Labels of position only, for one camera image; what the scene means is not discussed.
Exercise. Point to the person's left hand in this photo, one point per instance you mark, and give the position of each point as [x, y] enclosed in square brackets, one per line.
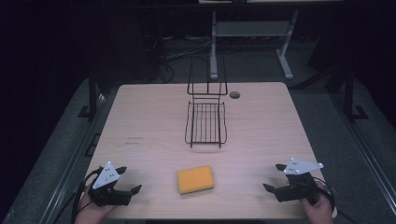
[88, 213]

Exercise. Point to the black metal stand post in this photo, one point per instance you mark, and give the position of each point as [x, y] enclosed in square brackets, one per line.
[349, 93]
[92, 93]

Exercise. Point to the grey metal desk frame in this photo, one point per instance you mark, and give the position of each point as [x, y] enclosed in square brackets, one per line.
[249, 28]

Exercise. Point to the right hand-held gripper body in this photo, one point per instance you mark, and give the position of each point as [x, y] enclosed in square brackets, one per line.
[297, 188]

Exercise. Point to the yellow sponge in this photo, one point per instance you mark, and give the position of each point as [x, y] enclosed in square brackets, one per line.
[195, 179]

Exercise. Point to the aluminium floor rail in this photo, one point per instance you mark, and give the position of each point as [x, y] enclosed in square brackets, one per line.
[73, 158]
[367, 155]

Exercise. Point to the person's right hand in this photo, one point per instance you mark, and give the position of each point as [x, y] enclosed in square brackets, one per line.
[320, 211]

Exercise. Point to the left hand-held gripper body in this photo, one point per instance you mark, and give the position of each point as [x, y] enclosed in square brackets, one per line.
[106, 177]

